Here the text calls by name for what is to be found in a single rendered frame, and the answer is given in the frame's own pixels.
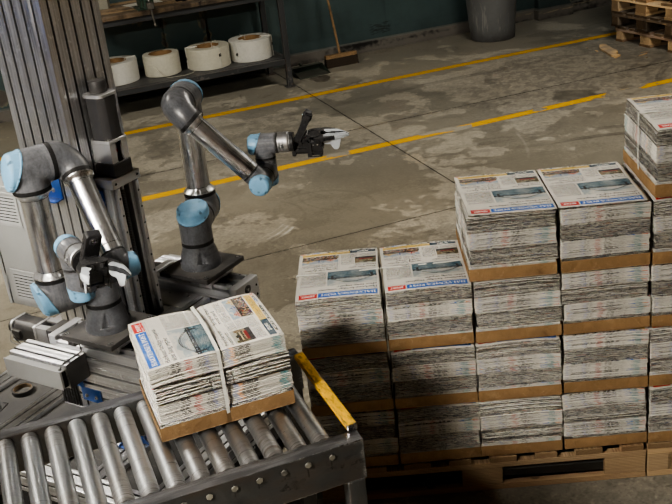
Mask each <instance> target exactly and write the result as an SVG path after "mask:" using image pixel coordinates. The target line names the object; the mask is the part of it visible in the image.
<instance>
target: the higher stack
mask: <svg viewBox="0 0 672 504"><path fill-rule="evenodd" d="M626 100H627V102H626V105H627V106H626V111H625V112H626V114H624V115H625V119H624V121H625V123H624V126H625V130H624V131H625V132H624V134H625V135H624V140H625V146H624V150H625V151H626V153H627V154H628V155H629V156H630V157H631V158H632V159H633V160H634V161H635V162H636V164H637V165H638V170H639V167H640V168H641V169H642V170H643V172H644V173H645V174H646V175H647V176H648V177H649V179H650V180H651V181H652V182H653V183H654V184H655V185H661V184H671V183H672V93H670V94H660V95H651V96H642V97H636V98H629V99H626ZM623 166H624V169H625V170H626V172H627V173H628V174H629V175H630V176H631V178H632V180H633V179H635V183H636V184H637V185H638V186H639V187H640V188H641V189H642V190H643V191H644V192H645V194H646V195H647V196H648V197H649V199H650V200H651V202H652V204H651V211H650V213H651V218H650V219H651V222H650V224H651V227H650V228H649V229H650V231H651V232H650V237H649V242H650V243H649V248H650V249H651V250H652V252H653V253H655V252H665V251H672V196H669V197H660V198H655V197H654V196H653V195H652V194H651V192H650V191H649V190H648V189H647V188H646V187H645V185H644V184H643V183H642V182H641V181H640V179H639V178H638V177H637V176H636V175H635V173H634V172H633V171H632V170H631V169H630V168H629V166H628V165H627V164H626V163H624V165H623ZM648 266H649V268H650V269H649V272H650V273H649V274H650V276H649V281H648V293H649V294H650V296H651V299H650V300H651V302H650V303H651V306H650V307H651V309H650V312H649V313H650V314H651V316H658V315H668V314H672V263H666V264H655V265H653V264H652V262H651V261H650V264H649V265H648ZM648 328H649V331H650V332H649V339H648V340H649V342H648V343H649V345H648V346H649V349H648V350H649V352H648V358H647V359H648V362H647V372H648V374H649V376H650V375H661V374H672V325H671V326H660V327H651V325H650V327H648ZM644 388H645V393H644V394H645V399H646V402H647V403H646V411H647V413H646V425H645V427H646V429H647V431H648V433H650V432H660V431H670V430H672V384H669V385H658V386H649V385H648V387H644ZM645 448H646V465H645V471H646V475H647V476H656V475H668V474H672V440H671V441H660V442H649V443H648V442H645Z"/></svg>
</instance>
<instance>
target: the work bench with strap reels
mask: <svg viewBox="0 0 672 504"><path fill-rule="evenodd" d="M153 1H154V7H155V9H152V11H153V15H154V18H155V19H161V18H167V17H172V16H178V15H184V14H190V13H196V12H201V11H207V10H213V9H219V8H225V7H230V6H236V5H242V4H248V3H254V2H258V6H259V13H260V20H261V28H262V33H248V34H242V35H241V34H239V35H238V36H234V37H232V38H230V39H229V40H228V42H227V41H220V40H214V41H205V42H199V43H195V44H192V45H189V46H187V47H185V54H186V60H187V62H184V63H180V57H179V52H178V50H177V49H170V48H169V49H158V50H153V51H149V52H146V53H144V54H143V55H142V59H143V65H144V70H141V71H139V69H138V64H137V58H136V56H135V55H133V56H130V55H122V56H113V57H109V58H110V63H111V68H112V73H113V78H114V83H115V88H116V93H117V97H121V96H126V95H131V94H136V93H141V92H147V91H152V90H157V89H162V88H167V87H171V85H172V84H173V83H175V82H176V81H178V80H181V79H190V80H192V81H194V82H198V81H204V80H209V79H214V78H219V77H224V76H229V75H235V74H240V73H245V72H250V71H255V70H260V69H266V68H267V72H268V73H265V74H266V75H268V76H269V75H274V74H277V73H275V72H274V70H273V67H276V66H281V65H285V73H286V81H287V85H285V87H287V88H291V87H296V85H295V84H294V83H293V75H292V67H291V60H290V52H289V44H288V36H287V28H286V20H285V12H284V4H283V0H276V3H277V10H278V18H279V26H280V34H281V42H282V49H283V55H282V54H281V53H279V52H277V51H275V50H273V42H272V35H271V34H269V33H268V25H267V18H266V10H265V3H264V1H265V0H186V1H175V0H153ZM135 5H137V1H136V0H130V1H124V2H118V3H111V4H110V7H109V9H102V10H100V13H101V18H102V23H103V28H109V27H114V26H120V25H126V24H132V23H138V22H143V21H149V20H153V18H152V15H151V11H150V10H143V11H137V10H136V9H134V7H135ZM137 6H138V5H137Z"/></svg>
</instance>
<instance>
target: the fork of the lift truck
mask: <svg viewBox="0 0 672 504"><path fill-rule="evenodd" d="M617 447H619V445H607V446H602V448H603V449H606V448H617ZM571 451H574V449H565V448H563V450H557V453H560V452H571ZM516 455H517V456H525V455H534V452H530V453H518V454H516ZM598 469H603V458H600V459H589V460H577V461H565V462H554V463H542V464H531V465H519V466H508V467H503V476H513V475H530V474H545V473H560V472H575V471H586V470H598Z"/></svg>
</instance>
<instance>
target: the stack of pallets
mask: <svg viewBox="0 0 672 504"><path fill-rule="evenodd" d="M630 3H633V4H630ZM611 10H612V11H611V15H612V24H611V26H614V27H615V30H616V41H619V42H625V41H630V40H634V39H638V38H640V43H639V46H642V47H647V48H652V47H657V46H661V45H665V44H668V50H667V52H669V53H672V0H612V8H611Z"/></svg>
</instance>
